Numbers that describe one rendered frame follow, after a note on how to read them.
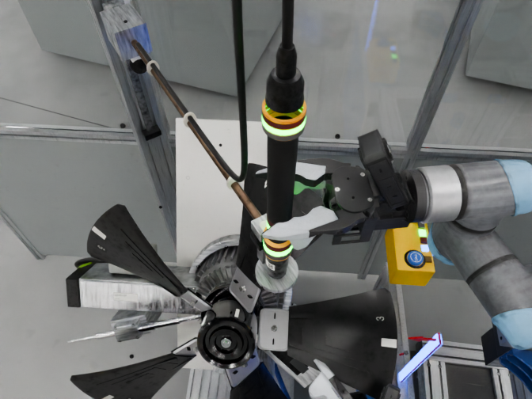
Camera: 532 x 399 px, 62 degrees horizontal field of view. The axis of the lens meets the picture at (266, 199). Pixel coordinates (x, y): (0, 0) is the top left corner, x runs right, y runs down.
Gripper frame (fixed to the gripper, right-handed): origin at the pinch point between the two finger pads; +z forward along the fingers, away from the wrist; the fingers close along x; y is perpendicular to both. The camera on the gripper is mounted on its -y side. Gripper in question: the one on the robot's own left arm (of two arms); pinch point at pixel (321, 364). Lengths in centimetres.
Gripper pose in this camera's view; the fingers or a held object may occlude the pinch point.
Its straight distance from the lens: 97.7
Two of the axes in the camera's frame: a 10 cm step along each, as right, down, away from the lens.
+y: -8.3, 5.1, -2.2
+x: 1.0, 5.3, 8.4
